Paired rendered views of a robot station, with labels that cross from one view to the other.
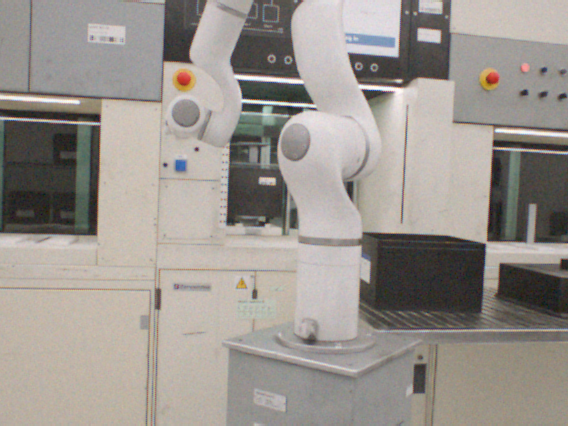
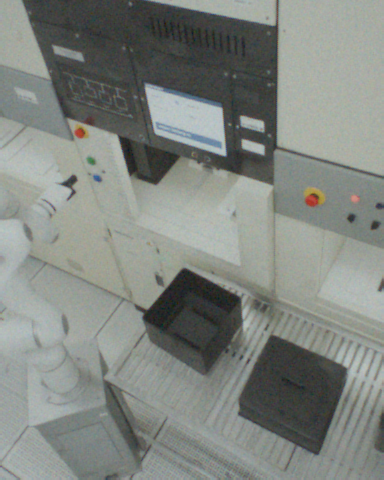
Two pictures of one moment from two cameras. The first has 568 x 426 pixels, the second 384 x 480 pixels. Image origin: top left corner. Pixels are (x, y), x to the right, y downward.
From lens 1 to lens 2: 226 cm
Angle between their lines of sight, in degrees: 62
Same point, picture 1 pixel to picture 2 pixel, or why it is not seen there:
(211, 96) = (101, 145)
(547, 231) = not seen: outside the picture
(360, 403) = (43, 428)
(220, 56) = not seen: hidden behind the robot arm
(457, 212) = (288, 266)
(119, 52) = (38, 108)
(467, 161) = (296, 241)
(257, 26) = (114, 109)
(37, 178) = not seen: hidden behind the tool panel
